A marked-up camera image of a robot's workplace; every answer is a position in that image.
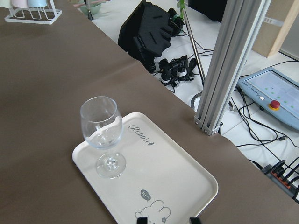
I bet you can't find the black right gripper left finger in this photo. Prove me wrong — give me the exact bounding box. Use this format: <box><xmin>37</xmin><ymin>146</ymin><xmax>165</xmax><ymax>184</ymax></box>
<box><xmin>136</xmin><ymin>217</ymin><xmax>147</xmax><ymax>224</ymax></box>

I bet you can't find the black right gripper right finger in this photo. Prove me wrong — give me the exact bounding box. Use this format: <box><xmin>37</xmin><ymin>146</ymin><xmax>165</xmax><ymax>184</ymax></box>
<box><xmin>189</xmin><ymin>217</ymin><xmax>201</xmax><ymax>224</ymax></box>

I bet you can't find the cream rabbit serving tray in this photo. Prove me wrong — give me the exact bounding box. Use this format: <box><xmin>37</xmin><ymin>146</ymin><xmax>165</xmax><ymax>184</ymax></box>
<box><xmin>72</xmin><ymin>112</ymin><xmax>218</xmax><ymax>224</ymax></box>

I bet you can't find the clear wine glass on tray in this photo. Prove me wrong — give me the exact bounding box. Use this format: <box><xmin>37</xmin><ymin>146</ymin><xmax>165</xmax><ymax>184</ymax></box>
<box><xmin>80</xmin><ymin>96</ymin><xmax>126</xmax><ymax>179</ymax></box>

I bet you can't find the blue teach pendant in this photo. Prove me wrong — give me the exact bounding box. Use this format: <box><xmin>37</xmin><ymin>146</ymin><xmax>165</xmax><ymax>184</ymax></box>
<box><xmin>237</xmin><ymin>67</ymin><xmax>299</xmax><ymax>130</ymax></box>

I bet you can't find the black foam case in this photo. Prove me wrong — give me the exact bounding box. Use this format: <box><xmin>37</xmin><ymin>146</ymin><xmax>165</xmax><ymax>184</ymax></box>
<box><xmin>118</xmin><ymin>0</ymin><xmax>184</xmax><ymax>73</ymax></box>

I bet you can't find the white mug rack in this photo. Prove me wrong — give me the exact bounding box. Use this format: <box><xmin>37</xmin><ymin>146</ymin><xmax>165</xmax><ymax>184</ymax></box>
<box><xmin>0</xmin><ymin>0</ymin><xmax>62</xmax><ymax>25</ymax></box>

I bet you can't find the light blue mug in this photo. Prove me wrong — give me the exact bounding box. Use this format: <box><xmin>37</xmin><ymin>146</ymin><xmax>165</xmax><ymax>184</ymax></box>
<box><xmin>28</xmin><ymin>0</ymin><xmax>48</xmax><ymax>7</ymax></box>

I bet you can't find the pink mug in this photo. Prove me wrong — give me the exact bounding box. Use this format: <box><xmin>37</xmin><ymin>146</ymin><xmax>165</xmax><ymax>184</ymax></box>
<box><xmin>11</xmin><ymin>0</ymin><xmax>28</xmax><ymax>8</ymax></box>

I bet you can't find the aluminium frame post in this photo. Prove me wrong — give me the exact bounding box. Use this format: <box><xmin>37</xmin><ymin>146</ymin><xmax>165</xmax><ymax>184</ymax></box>
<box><xmin>194</xmin><ymin>0</ymin><xmax>271</xmax><ymax>135</ymax></box>

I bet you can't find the green handled grabber stick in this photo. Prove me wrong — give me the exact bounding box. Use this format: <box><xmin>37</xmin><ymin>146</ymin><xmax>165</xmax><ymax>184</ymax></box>
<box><xmin>178</xmin><ymin>0</ymin><xmax>206</xmax><ymax>85</ymax></box>

